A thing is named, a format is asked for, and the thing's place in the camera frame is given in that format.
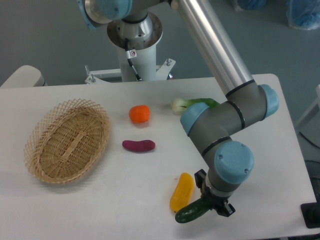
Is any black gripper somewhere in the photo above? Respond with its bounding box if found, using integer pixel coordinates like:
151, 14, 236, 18
194, 169, 236, 217

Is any dark green cucumber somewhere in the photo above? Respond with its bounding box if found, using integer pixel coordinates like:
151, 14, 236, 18
175, 198, 212, 224

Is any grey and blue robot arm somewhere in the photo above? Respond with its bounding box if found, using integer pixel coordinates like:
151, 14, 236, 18
77, 0, 279, 223

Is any yellow squash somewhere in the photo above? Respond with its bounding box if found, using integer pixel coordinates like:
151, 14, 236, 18
169, 172, 194, 213

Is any purple sweet potato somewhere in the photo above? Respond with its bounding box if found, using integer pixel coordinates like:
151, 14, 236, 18
122, 139, 156, 153

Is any green bok choy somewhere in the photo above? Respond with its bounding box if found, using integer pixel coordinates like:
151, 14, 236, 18
171, 97, 220, 115

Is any black device at edge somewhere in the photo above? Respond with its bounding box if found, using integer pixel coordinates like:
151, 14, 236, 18
300, 202, 320, 229

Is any woven wicker basket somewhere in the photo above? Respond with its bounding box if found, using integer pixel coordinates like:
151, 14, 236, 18
24, 99, 111, 184

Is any blue plastic bag right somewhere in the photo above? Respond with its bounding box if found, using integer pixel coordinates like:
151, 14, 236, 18
286, 0, 320, 30

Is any white chair back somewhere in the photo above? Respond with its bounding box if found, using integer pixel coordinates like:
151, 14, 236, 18
0, 65, 48, 89

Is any white table leg frame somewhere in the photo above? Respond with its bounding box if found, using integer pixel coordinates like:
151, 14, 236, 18
294, 85, 320, 129

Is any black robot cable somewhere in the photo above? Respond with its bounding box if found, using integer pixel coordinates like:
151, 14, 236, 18
124, 37, 143, 82

